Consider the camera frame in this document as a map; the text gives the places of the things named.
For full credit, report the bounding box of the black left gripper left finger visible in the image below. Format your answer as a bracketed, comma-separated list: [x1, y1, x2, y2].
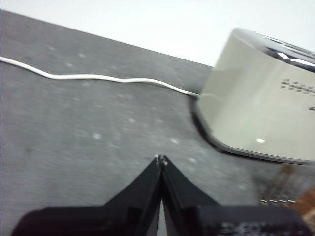
[11, 154, 162, 236]

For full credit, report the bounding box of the white power cable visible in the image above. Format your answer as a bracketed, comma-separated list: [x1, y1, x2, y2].
[0, 56, 201, 98]

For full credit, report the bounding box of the polished metal toast rack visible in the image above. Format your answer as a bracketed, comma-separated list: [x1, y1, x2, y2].
[255, 164, 315, 206]

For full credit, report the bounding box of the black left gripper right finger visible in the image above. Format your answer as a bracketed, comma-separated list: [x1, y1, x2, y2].
[161, 155, 313, 236]

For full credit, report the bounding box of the cream and chrome toaster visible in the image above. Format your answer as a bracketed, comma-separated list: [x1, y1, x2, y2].
[191, 27, 315, 166]

